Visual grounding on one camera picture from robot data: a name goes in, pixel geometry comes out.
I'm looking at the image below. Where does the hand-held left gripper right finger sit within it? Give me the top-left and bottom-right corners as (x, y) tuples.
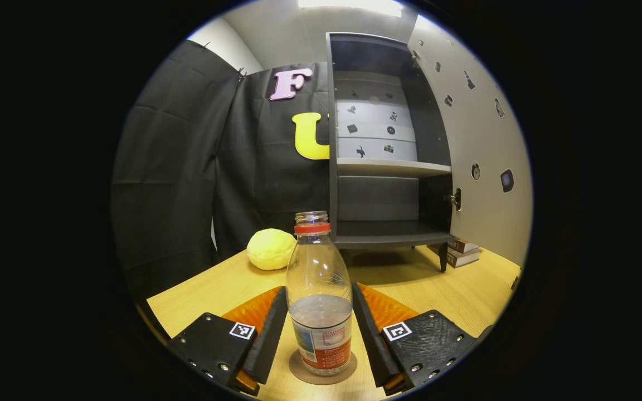
(352, 282), (479, 397)

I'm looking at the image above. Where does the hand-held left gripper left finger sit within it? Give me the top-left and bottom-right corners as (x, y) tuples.
(167, 286), (289, 397)

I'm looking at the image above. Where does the round brown coaster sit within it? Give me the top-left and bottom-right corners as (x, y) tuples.
(289, 348), (358, 385)

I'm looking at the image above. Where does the clear plastic bottle red label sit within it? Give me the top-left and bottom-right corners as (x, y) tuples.
(286, 211), (354, 377)

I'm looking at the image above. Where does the dark grey cabinet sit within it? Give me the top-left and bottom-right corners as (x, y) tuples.
(325, 32), (459, 273)

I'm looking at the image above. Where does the beige cabinet door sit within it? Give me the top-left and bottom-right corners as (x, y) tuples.
(407, 14), (534, 269)

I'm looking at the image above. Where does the yellow round sponge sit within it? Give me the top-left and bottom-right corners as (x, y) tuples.
(246, 228), (298, 272)

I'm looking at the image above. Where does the stack of books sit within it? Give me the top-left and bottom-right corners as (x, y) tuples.
(446, 238), (481, 268)

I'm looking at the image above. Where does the black backdrop cloth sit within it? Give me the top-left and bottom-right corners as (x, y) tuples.
(110, 40), (334, 304)

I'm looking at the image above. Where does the large ceiling light panel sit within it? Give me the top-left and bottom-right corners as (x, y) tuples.
(298, 0), (405, 18)

